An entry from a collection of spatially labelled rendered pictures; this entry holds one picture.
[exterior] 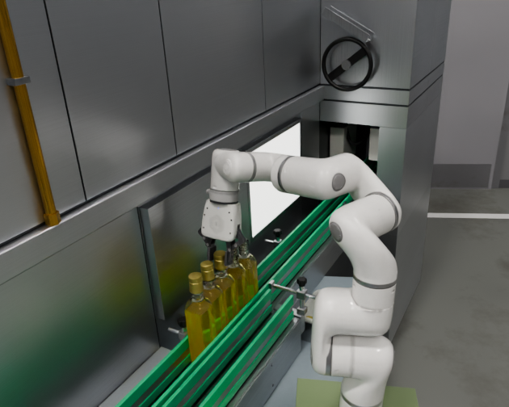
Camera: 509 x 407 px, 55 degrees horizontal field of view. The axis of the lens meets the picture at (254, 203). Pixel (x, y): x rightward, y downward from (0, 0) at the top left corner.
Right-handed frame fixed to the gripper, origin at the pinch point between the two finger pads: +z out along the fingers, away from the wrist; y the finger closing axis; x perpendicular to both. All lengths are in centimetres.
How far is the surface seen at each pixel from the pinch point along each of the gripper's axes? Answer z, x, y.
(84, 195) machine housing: -18.4, -32.6, -15.5
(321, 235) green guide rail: 7, 65, 5
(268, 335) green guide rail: 21.5, 6.3, 13.4
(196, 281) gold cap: 3.1, -12.6, 1.5
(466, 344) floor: 76, 162, 57
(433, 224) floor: 42, 289, 15
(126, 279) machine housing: 4.7, -19.2, -15.2
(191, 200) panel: -12.9, 2.4, -11.8
